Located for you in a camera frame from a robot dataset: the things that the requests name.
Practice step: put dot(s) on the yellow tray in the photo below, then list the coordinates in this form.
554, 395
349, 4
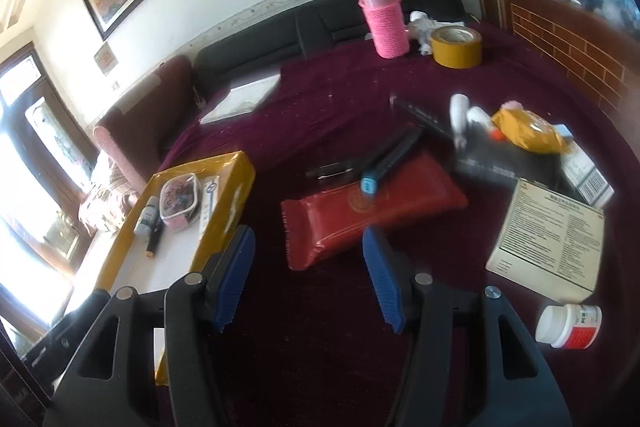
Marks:
227, 179

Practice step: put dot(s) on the yellow packet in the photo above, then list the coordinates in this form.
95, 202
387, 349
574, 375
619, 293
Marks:
530, 132

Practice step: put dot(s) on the yellow tape roll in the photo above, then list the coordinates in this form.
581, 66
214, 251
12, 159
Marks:
455, 52

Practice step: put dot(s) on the white tube orange cap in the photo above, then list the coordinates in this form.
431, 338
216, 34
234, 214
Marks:
477, 117

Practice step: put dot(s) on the thin black pen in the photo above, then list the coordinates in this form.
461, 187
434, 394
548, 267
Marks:
330, 169

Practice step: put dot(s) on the crumpled white tissue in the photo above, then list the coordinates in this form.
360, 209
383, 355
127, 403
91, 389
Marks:
420, 29

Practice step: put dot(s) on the floral cushion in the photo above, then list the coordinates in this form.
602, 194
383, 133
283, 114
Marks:
105, 202

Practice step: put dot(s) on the blue and white box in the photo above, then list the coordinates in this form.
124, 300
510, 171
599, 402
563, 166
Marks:
590, 179

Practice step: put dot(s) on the small white box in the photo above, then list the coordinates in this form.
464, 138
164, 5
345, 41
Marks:
565, 130

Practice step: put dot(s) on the white pill bottle red label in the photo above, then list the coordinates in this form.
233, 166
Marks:
560, 324

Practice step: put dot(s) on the wooden framed glass door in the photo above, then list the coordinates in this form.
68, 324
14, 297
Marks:
30, 157

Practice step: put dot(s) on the white plastic bottle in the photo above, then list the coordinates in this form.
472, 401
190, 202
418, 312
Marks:
457, 112

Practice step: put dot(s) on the red packet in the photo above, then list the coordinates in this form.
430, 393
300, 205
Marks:
350, 217

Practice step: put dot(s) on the bottle in pink knitted sleeve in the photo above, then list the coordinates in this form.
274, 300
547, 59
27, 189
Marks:
385, 27

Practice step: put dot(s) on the brown armchair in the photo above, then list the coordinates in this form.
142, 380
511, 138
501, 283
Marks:
145, 117

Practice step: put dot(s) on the black marker orange tip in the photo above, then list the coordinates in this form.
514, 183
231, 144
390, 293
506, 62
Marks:
154, 239

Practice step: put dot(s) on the brick pattern counter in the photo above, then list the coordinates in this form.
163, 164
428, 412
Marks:
565, 47

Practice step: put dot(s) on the black packet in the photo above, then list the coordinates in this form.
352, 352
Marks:
500, 162

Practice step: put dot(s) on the small wall plaque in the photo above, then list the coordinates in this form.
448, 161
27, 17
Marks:
106, 59

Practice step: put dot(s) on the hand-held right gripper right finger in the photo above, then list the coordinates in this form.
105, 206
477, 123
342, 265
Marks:
382, 277

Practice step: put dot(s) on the small white bottle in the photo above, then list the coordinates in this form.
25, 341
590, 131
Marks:
146, 217

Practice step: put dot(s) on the black pen blue cap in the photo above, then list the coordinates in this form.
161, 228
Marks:
390, 162

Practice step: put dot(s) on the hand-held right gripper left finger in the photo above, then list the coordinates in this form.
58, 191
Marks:
232, 277

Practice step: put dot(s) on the black leather sofa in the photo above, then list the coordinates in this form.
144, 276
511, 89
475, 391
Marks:
280, 37

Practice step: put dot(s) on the white notebook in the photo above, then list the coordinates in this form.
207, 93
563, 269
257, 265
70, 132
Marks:
240, 99

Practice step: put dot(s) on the pink fluffy roller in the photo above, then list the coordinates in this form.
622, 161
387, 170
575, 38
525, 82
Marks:
512, 106

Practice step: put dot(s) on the white tube box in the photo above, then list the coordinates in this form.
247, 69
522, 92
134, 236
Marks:
209, 207

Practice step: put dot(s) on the beige printed medicine box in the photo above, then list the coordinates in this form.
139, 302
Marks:
545, 237

